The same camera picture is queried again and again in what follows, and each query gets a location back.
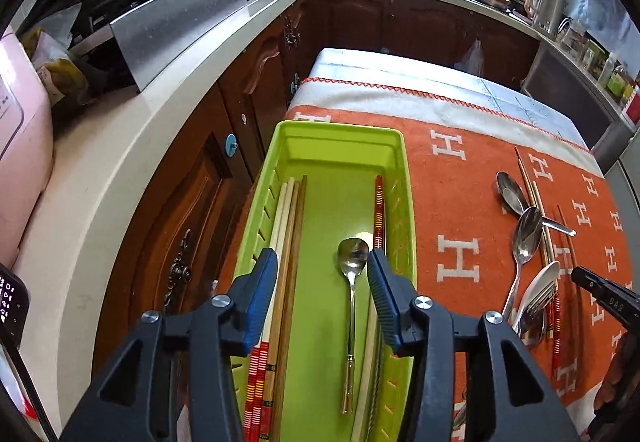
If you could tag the brown wooden kitchen cabinets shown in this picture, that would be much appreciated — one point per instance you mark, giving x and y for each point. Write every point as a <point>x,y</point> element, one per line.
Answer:
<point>190,202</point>

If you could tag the grey refrigerator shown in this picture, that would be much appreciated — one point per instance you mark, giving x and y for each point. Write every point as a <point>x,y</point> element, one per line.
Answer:
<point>622,162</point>

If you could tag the clear bag of food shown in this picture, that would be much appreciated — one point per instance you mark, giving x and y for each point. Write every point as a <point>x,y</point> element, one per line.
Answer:
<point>60,72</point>

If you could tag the hanging plastic bag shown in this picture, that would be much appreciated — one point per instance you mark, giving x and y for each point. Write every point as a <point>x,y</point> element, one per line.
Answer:
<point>470,57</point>

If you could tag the white chopstick with red pattern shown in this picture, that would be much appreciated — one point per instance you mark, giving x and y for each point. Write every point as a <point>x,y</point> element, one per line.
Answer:
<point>380,212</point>

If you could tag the wooden chopstick with red tip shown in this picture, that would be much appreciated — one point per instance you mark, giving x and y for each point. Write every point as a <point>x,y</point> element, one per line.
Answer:
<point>525,177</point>

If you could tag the red-labelled container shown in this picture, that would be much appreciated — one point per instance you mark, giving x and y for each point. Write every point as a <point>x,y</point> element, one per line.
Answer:
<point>632,107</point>

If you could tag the glass pitcher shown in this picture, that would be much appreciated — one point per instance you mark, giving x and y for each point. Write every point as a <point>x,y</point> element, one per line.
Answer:
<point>570,33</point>

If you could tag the glass jar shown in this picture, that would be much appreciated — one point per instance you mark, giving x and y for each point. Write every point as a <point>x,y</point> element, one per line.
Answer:
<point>590,57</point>

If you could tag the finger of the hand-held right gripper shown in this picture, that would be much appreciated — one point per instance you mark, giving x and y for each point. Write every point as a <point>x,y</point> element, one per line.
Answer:
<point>610,299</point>

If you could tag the light chopstick with striped end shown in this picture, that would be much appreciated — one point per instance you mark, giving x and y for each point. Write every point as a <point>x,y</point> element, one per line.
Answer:
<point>285,222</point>
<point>278,212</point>

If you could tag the short metal soup spoon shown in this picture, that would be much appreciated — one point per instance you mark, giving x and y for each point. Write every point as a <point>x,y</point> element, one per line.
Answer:
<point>507,189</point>

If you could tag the orange patterned blanket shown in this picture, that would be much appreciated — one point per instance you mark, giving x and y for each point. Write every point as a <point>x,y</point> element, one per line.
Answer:
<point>465,182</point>

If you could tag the white ceramic spoon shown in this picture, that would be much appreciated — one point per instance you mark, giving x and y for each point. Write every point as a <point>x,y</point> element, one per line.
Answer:
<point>547,274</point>

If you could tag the green-labelled bottle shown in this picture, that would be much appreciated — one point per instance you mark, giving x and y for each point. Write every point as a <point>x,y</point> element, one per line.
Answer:
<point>617,85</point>

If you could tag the white plastic bottle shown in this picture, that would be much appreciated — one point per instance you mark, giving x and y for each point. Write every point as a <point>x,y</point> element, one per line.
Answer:
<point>605,70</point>

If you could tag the pink rice cooker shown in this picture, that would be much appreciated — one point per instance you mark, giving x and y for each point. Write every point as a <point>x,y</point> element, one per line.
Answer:
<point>20,147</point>

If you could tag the person's right hand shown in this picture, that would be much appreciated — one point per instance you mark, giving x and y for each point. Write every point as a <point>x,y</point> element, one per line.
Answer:
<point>615,372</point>

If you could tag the smartphone with lit screen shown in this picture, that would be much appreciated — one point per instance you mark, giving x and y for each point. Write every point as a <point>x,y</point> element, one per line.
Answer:
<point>12,297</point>

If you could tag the plain wooden chopstick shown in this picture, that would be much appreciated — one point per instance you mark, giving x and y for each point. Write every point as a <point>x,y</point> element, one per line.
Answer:
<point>292,222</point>

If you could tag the white kitchen countertop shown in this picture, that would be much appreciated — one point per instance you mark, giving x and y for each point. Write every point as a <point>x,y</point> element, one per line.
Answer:
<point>100,182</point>

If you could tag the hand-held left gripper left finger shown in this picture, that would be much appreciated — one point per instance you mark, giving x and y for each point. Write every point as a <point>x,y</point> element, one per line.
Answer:
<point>262,292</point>

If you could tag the green plastic utensil tray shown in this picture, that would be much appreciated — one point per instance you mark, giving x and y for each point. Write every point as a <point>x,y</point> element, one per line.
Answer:
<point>340,172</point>

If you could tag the silver foil wall sheet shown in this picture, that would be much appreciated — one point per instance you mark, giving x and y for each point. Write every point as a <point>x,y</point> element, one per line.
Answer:
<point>605,7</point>

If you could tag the pale blue tablecloth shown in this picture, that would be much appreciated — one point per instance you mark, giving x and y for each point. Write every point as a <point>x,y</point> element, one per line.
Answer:
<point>400,67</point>

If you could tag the large metal spoon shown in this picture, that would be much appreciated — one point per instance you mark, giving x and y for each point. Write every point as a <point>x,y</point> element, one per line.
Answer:
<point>530,229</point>

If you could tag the metal fork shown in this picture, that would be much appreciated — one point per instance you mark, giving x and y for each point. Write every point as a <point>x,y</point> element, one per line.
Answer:
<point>542,297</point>

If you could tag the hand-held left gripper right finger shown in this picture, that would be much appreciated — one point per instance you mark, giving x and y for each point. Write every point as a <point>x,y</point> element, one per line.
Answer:
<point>385,292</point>

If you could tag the steel electric kettle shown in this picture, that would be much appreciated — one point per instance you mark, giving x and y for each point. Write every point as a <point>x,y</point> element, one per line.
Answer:
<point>545,7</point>

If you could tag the stainless steel counter divider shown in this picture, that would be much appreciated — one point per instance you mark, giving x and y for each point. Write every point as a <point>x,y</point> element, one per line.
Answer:
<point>185,17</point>

